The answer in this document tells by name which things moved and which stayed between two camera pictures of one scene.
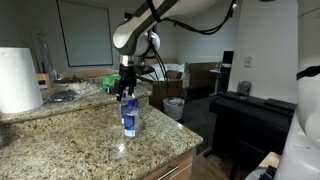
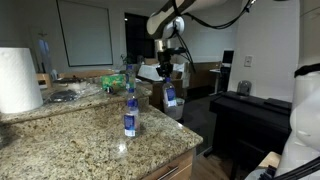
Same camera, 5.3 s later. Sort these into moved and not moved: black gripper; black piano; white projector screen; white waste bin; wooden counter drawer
Moved: black gripper
Not moved: black piano; white waste bin; white projector screen; wooden counter drawer
